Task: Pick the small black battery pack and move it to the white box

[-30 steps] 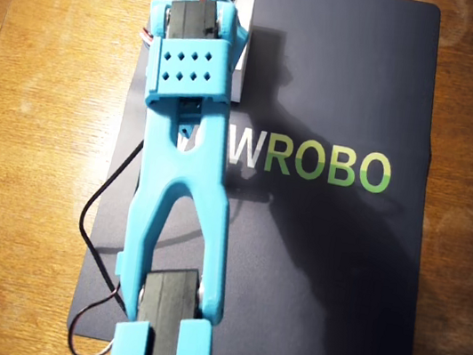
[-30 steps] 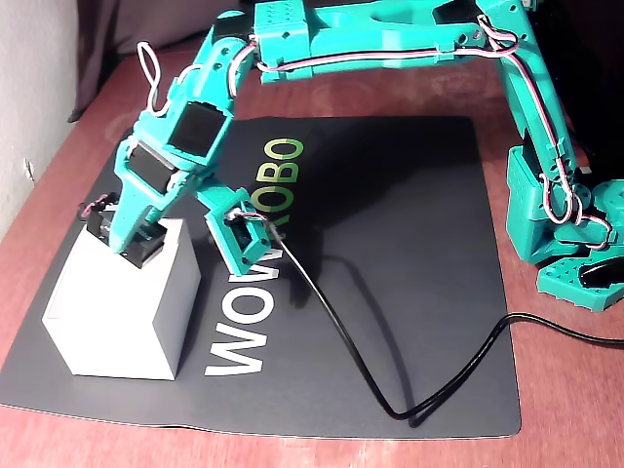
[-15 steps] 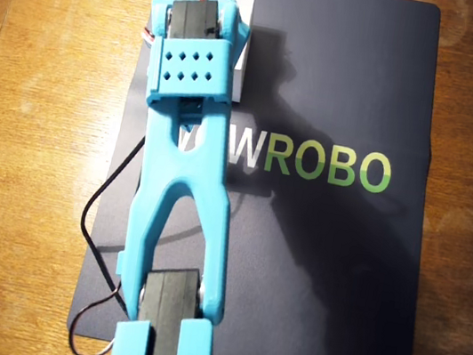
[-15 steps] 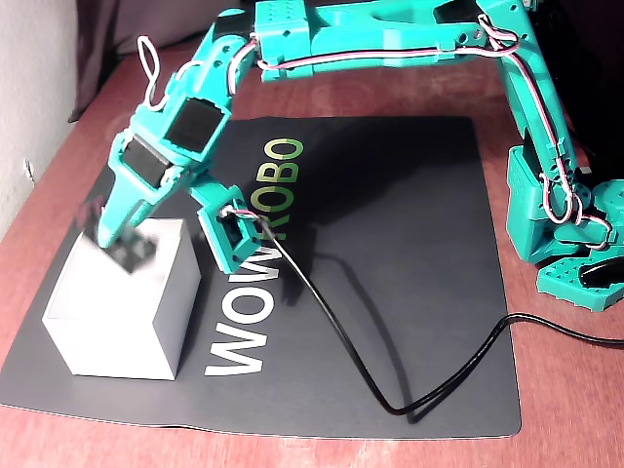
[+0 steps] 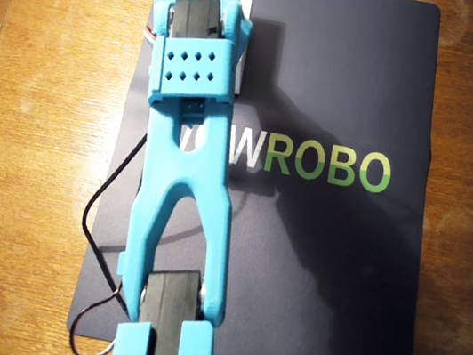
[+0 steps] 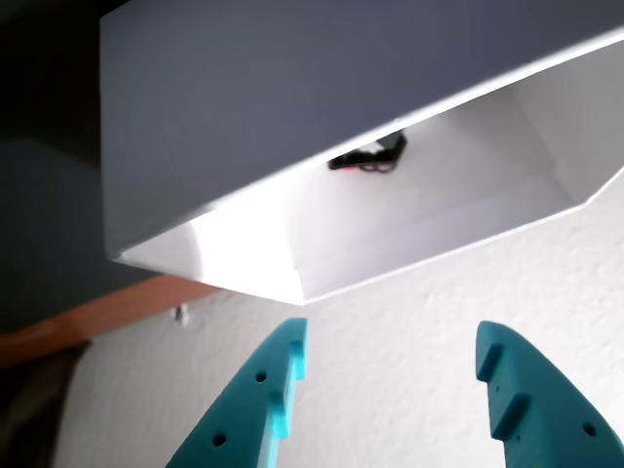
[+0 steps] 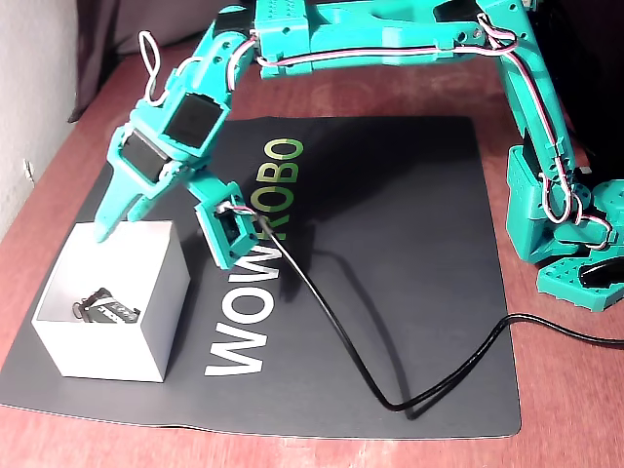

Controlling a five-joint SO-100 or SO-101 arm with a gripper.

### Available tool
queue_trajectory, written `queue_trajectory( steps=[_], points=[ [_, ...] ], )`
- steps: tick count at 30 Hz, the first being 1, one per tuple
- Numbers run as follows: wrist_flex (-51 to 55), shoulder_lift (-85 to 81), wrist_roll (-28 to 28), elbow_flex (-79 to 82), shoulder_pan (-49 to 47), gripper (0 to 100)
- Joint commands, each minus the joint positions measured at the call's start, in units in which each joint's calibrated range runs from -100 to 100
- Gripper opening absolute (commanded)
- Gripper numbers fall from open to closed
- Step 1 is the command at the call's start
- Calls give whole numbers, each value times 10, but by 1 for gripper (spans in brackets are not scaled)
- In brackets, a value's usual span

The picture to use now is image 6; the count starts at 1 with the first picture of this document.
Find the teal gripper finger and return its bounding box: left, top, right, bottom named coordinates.
left=475, top=320, right=624, bottom=468
left=165, top=317, right=311, bottom=468

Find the small black battery pack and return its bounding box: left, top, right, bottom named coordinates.
left=327, top=132, right=409, bottom=176

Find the white open cardboard box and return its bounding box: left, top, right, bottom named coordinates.
left=99, top=0, right=624, bottom=307

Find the grey curtain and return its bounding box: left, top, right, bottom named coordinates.
left=0, top=340, right=92, bottom=468

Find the black mat with WOWROBO print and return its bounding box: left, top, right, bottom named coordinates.
left=0, top=0, right=166, bottom=338

